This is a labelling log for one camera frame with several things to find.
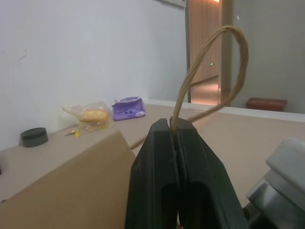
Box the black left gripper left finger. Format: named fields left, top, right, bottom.
left=124, top=118, right=180, bottom=229

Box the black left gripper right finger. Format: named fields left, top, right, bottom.
left=172, top=118, right=250, bottom=229

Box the brown paper bag with handles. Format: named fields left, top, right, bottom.
left=0, top=25, right=250, bottom=229

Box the bread in clear plastic bag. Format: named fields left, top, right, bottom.
left=61, top=101, right=113, bottom=138

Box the purple plastic pack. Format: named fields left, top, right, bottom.
left=112, top=96, right=146, bottom=122

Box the red box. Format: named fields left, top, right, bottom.
left=245, top=97, right=288, bottom=112

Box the black round lid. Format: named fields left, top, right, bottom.
left=20, top=127, right=49, bottom=148

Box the wooden door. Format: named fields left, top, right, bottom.
left=187, top=0, right=223, bottom=87

